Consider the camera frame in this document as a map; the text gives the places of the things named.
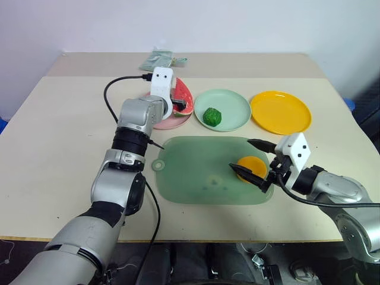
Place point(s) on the yellow plate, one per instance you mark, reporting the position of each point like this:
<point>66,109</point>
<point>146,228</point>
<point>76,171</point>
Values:
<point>280,111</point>

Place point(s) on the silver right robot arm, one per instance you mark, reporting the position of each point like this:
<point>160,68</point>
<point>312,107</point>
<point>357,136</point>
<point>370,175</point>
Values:
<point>341,187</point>

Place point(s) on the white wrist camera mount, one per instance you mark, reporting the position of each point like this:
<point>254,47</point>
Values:
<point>297,148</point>
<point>161,83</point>

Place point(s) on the blue plastic bin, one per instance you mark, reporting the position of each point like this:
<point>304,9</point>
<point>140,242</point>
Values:
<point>2,125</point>

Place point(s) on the dark green leafy vegetable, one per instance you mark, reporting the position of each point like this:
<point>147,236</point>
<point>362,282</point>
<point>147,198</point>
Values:
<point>212,117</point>

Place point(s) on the green silicone mat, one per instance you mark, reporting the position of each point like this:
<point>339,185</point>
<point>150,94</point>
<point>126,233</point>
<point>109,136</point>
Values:
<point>202,169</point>

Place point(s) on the pale green pouch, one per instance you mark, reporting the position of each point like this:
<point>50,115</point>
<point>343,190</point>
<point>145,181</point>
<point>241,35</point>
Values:
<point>155,60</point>

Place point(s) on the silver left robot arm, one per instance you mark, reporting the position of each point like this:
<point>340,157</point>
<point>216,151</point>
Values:
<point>133,115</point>

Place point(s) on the red watermelon slice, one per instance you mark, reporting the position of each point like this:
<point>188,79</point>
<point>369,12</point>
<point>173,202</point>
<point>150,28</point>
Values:
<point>184,92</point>

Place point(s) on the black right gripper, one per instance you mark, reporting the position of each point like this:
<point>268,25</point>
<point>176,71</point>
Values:
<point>280,170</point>

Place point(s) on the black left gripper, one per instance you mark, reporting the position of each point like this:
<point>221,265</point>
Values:
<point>180,104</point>

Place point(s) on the blue plastic container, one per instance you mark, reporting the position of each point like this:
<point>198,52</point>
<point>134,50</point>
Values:
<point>350,104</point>

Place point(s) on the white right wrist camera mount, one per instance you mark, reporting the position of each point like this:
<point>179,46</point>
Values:
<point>297,148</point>

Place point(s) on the black textured object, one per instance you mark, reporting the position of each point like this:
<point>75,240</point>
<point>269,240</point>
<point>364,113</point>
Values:
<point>369,110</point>

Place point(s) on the orange round slice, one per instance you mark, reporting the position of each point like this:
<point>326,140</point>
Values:
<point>253,164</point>

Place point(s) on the pink plate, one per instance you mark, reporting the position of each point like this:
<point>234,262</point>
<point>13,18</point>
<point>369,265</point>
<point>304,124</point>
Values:
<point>167,124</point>

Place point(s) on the light green plate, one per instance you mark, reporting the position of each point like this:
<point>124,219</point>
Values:
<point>228,102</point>

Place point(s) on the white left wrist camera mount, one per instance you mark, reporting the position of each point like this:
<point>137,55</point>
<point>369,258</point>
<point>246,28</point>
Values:
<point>161,83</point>

